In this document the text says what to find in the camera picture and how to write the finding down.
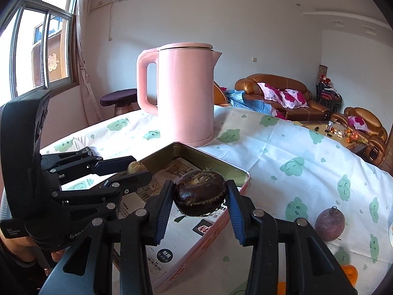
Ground plain brown leather armchair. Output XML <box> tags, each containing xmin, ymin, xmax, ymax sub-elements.
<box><xmin>213</xmin><ymin>81</ymin><xmax>231</xmax><ymax>106</ymax></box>

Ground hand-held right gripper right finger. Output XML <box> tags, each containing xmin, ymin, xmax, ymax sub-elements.
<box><xmin>225</xmin><ymin>180</ymin><xmax>358</xmax><ymax>295</ymax></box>

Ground pink tin box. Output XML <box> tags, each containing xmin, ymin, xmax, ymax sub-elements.
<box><xmin>112</xmin><ymin>141</ymin><xmax>251</xmax><ymax>294</ymax></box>

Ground small beige longan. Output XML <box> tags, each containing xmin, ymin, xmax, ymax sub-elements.
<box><xmin>127</xmin><ymin>161</ymin><xmax>148</xmax><ymax>175</ymax></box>

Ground brown leather armchair with pillow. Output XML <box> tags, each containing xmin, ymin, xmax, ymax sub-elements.
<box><xmin>330</xmin><ymin>107</ymin><xmax>389</xmax><ymax>163</ymax></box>

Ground cluttered coffee table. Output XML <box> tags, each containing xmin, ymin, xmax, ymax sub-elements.
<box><xmin>295</xmin><ymin>120</ymin><xmax>369</xmax><ymax>154</ymax></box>

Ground stacked dark chairs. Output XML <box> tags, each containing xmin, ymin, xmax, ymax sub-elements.
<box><xmin>316</xmin><ymin>81</ymin><xmax>343</xmax><ymax>114</ymax></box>

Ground blue plaid cloth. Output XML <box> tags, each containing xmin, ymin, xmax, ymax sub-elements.
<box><xmin>225</xmin><ymin>89</ymin><xmax>277</xmax><ymax>116</ymax></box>

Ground window with metal frame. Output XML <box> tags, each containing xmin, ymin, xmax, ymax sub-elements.
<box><xmin>9</xmin><ymin>0</ymin><xmax>79</xmax><ymax>99</ymax></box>

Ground small floral pink pillow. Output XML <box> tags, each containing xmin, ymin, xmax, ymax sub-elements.
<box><xmin>348</xmin><ymin>116</ymin><xmax>367</xmax><ymax>133</ymax></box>

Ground purple beetroot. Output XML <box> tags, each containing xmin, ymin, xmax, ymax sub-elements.
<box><xmin>315</xmin><ymin>206</ymin><xmax>346</xmax><ymax>243</ymax></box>

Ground pale curtain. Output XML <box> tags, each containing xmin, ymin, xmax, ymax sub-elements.
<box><xmin>75</xmin><ymin>0</ymin><xmax>103</xmax><ymax>126</ymax></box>

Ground white cloud-print tablecloth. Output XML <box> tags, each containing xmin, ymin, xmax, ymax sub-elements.
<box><xmin>39</xmin><ymin>104</ymin><xmax>393</xmax><ymax>295</ymax></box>

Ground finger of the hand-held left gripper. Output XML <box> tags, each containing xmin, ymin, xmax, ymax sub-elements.
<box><xmin>51</xmin><ymin>169</ymin><xmax>153</xmax><ymax>220</ymax></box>
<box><xmin>40</xmin><ymin>147</ymin><xmax>137</xmax><ymax>179</ymax></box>

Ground long brown leather sofa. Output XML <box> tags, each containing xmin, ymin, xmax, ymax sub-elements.
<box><xmin>235</xmin><ymin>74</ymin><xmax>330</xmax><ymax>122</ymax></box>

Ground newspaper sheet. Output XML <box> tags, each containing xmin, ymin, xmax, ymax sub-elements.
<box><xmin>118</xmin><ymin>157</ymin><xmax>229</xmax><ymax>285</ymax></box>

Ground stool with purple cushion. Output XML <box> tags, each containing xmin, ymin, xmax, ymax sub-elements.
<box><xmin>100</xmin><ymin>88</ymin><xmax>139</xmax><ymax>117</ymax></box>

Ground dark whole water chestnut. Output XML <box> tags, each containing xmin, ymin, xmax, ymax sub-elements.
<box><xmin>173</xmin><ymin>169</ymin><xmax>227</xmax><ymax>216</ymax></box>

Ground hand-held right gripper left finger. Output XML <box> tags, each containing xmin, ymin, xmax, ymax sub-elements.
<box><xmin>43</xmin><ymin>180</ymin><xmax>175</xmax><ymax>295</ymax></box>

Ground pink electric kettle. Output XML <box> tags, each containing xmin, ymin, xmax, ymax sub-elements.
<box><xmin>136</xmin><ymin>42</ymin><xmax>223</xmax><ymax>148</ymax></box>

